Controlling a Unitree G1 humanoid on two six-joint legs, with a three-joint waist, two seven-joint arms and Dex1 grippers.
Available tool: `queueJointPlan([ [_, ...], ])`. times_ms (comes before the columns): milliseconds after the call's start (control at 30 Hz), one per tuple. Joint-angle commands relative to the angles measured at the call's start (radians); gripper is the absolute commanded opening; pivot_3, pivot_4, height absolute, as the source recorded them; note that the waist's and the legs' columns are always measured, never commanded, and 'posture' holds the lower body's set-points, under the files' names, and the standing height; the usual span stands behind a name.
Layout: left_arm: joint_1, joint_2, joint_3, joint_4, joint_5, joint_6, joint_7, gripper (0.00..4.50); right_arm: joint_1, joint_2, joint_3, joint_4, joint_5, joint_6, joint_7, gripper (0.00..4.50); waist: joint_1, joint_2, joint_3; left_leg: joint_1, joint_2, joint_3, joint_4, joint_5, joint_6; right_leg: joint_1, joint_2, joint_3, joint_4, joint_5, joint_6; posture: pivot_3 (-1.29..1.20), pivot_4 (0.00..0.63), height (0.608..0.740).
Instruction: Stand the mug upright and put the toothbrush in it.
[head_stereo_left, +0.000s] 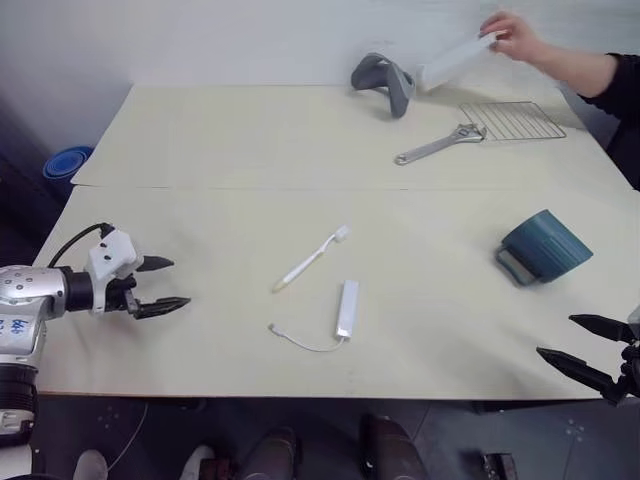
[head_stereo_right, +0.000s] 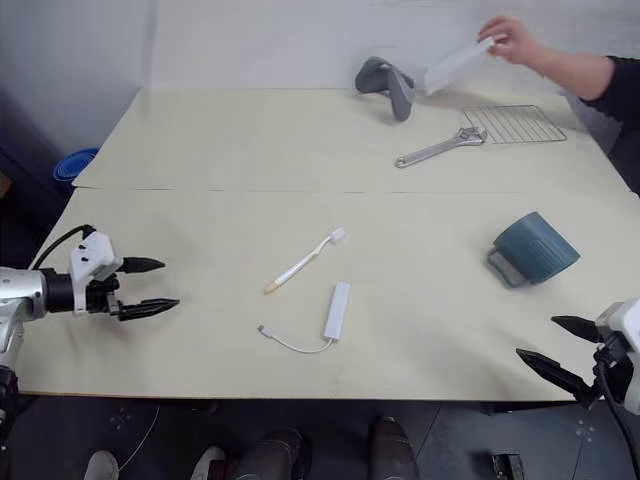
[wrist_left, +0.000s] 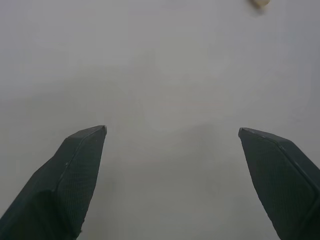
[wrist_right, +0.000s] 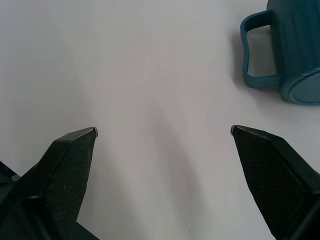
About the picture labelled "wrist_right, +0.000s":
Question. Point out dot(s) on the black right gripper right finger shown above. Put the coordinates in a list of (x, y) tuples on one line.
[(272, 175)]

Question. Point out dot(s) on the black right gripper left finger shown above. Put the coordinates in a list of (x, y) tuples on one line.
[(57, 175)]

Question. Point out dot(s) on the teal ribbed plastic mug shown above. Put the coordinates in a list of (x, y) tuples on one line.
[(295, 50)]

